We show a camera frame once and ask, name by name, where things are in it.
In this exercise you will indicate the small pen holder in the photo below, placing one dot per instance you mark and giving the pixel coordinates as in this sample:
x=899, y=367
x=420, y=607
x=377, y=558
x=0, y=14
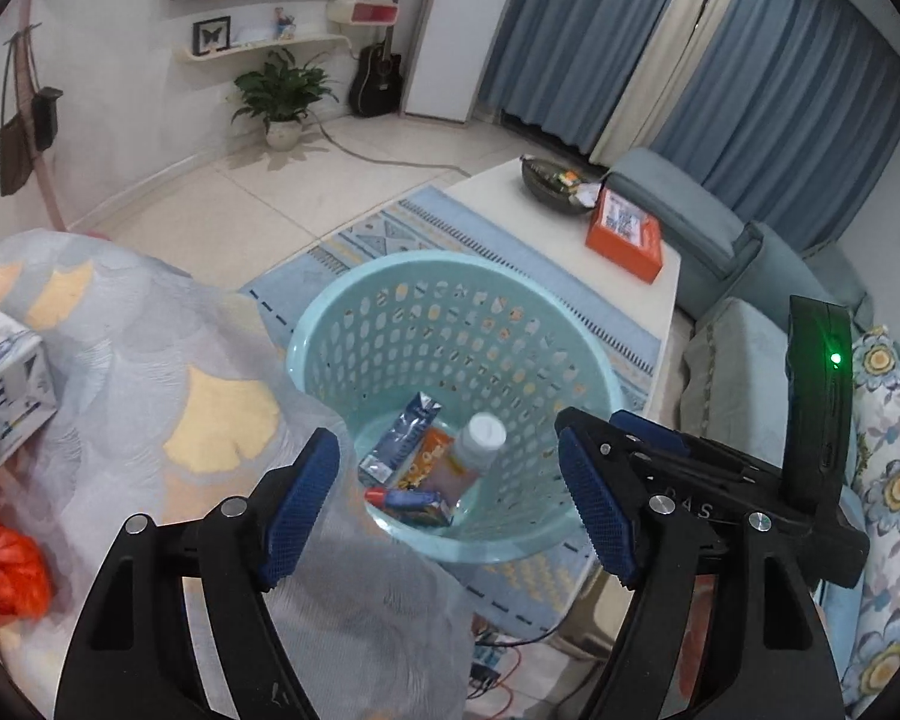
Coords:
x=283, y=22

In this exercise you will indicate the brown hanging bag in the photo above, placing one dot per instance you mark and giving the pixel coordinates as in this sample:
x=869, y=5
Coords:
x=13, y=157

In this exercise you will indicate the white cardboard box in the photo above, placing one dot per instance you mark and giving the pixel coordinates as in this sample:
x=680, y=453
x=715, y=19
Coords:
x=7, y=390

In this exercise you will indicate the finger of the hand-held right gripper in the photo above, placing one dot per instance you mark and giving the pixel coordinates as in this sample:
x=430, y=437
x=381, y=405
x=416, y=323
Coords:
x=645, y=429
x=720, y=499

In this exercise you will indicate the orange plastic bag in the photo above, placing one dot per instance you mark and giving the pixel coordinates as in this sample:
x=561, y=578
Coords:
x=0, y=570

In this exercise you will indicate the blue curtain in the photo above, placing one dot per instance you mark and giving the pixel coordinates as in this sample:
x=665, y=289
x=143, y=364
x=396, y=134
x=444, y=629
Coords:
x=810, y=105
x=570, y=37

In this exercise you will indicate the white coffee table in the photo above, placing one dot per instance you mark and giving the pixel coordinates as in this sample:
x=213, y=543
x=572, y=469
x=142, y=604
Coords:
x=532, y=240

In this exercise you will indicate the dark bowl with snacks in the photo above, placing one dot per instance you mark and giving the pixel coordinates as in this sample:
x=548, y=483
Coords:
x=547, y=184

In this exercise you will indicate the curved white wall shelf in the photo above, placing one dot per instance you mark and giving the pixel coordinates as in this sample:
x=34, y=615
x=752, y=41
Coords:
x=270, y=46

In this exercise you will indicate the framed butterfly picture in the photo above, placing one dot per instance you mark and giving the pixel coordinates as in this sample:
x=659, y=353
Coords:
x=211, y=36

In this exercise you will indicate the white-capped bottle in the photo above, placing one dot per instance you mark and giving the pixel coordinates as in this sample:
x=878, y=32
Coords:
x=484, y=435

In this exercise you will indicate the fan-pattern tablecloth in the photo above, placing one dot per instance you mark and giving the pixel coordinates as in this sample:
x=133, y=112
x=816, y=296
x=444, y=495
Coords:
x=157, y=315

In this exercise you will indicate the black acoustic guitar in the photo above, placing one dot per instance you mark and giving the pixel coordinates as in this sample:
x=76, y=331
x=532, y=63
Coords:
x=375, y=82

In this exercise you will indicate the blue drink carton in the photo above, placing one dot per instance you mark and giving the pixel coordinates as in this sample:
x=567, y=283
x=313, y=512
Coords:
x=397, y=442

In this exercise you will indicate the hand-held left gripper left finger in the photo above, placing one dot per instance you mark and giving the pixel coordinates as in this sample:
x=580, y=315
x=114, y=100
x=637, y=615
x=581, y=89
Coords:
x=300, y=510

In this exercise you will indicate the orange tissue box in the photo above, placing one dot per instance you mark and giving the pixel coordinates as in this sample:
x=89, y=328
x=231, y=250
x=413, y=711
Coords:
x=622, y=236

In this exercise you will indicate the red and white wall box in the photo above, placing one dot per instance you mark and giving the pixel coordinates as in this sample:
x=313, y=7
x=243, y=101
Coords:
x=367, y=13

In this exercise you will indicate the blue patterned rug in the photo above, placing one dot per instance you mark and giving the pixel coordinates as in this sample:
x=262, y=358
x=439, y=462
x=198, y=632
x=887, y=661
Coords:
x=420, y=229

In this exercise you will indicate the floral cushion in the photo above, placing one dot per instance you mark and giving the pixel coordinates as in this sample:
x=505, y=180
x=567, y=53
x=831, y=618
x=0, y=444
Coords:
x=892, y=465

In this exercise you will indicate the blue-grey sofa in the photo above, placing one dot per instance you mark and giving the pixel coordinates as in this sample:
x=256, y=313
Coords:
x=690, y=232

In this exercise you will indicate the grey-green cushion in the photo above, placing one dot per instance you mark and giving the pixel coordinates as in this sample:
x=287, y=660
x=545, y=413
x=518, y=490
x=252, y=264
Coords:
x=742, y=360

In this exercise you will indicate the red-blue tube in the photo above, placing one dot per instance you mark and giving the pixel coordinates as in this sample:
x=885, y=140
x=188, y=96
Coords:
x=420, y=504

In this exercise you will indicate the black hanging bag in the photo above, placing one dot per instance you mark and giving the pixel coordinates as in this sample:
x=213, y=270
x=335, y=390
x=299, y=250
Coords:
x=47, y=116

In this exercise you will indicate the orange snack packet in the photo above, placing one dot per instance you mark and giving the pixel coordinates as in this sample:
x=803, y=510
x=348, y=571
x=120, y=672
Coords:
x=431, y=457

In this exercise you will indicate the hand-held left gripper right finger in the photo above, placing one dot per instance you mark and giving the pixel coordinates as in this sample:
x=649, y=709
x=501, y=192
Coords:
x=596, y=510

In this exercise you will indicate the teal plastic basket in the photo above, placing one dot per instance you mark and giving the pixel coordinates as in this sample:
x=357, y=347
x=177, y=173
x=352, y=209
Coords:
x=420, y=277

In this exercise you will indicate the white standing air conditioner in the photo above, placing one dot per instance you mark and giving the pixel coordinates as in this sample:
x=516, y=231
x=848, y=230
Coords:
x=457, y=30

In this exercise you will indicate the pink coat rack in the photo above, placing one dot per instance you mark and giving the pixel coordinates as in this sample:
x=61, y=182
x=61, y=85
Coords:
x=41, y=165

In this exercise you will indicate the potted green plant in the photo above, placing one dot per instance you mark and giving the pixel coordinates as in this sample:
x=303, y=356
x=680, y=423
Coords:
x=281, y=90

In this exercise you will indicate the cream curtain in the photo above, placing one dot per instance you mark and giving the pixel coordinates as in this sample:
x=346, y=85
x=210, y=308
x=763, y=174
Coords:
x=675, y=52

